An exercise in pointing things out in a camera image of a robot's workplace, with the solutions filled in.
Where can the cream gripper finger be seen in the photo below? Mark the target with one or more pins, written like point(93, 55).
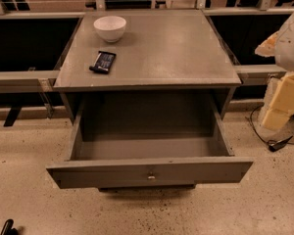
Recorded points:
point(279, 102)
point(267, 48)

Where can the grey top drawer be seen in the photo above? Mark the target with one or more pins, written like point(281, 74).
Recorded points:
point(148, 140)

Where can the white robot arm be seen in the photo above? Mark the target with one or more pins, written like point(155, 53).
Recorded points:
point(280, 45)

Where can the grey drawer cabinet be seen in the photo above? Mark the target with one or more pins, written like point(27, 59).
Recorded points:
point(160, 52)

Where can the white ceramic bowl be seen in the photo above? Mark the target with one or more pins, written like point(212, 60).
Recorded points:
point(110, 28)

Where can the dark blue snack bar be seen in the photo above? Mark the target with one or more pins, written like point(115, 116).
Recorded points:
point(103, 62)

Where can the black object bottom left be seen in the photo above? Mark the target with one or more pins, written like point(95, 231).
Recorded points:
point(8, 228)

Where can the grey right rail beam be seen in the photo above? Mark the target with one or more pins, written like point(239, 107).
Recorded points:
point(252, 75)

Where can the grey rail beam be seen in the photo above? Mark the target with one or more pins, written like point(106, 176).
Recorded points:
point(27, 81)
point(252, 75)

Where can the grey left rail beam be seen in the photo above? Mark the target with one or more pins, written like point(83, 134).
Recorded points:
point(27, 81)

